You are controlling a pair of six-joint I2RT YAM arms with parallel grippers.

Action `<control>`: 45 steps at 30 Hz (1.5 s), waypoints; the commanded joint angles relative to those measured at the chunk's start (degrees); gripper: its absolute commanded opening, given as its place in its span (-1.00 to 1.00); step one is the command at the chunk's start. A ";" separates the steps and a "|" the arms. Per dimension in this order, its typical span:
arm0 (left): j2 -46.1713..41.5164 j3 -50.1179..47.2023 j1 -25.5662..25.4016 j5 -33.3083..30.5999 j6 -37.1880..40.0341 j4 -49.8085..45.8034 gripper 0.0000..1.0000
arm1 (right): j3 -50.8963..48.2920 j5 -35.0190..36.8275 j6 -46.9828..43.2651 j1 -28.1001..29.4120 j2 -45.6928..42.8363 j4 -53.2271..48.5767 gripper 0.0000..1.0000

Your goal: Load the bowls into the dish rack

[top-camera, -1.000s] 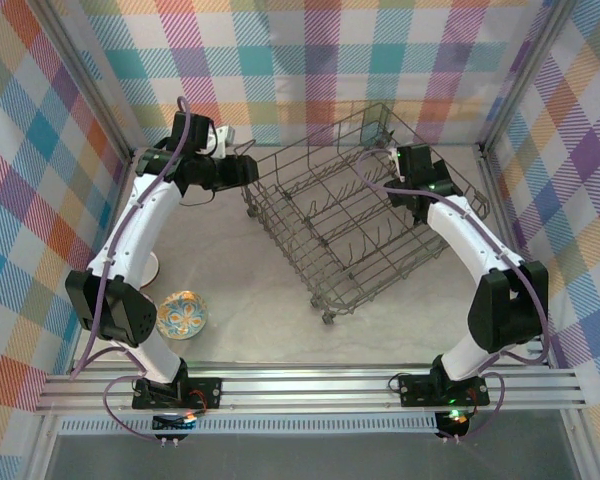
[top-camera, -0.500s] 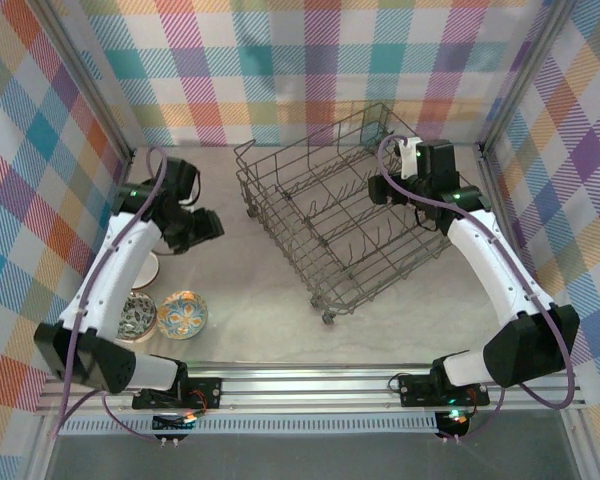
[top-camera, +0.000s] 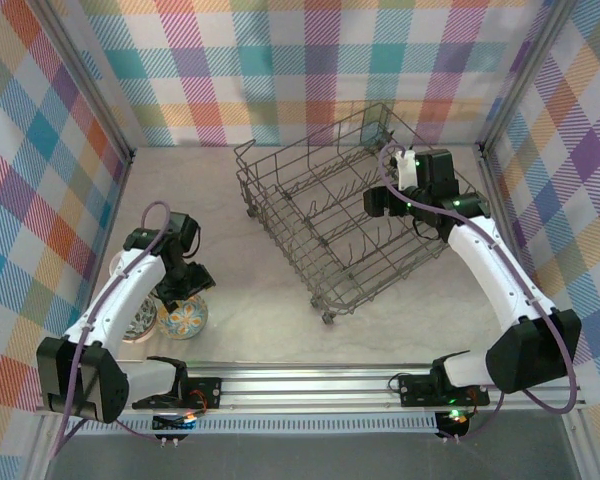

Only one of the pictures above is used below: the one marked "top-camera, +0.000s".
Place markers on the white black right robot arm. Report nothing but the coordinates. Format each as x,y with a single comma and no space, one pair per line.
490,270

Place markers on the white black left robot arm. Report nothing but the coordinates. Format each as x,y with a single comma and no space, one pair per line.
125,290

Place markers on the teal plastic rack insert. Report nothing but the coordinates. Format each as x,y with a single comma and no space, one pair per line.
374,127

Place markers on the small electronics board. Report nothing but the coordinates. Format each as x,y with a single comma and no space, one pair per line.
175,422
455,420

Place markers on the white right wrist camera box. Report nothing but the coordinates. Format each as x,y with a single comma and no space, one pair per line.
405,170

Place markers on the aluminium side rail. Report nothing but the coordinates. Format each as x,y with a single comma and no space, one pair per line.
496,192

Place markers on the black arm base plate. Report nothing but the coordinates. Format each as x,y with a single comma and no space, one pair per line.
415,390
210,392

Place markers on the aluminium frame post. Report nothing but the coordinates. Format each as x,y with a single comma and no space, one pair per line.
526,75
92,90

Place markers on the long aluminium mounting rail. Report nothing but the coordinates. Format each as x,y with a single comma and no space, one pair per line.
305,390

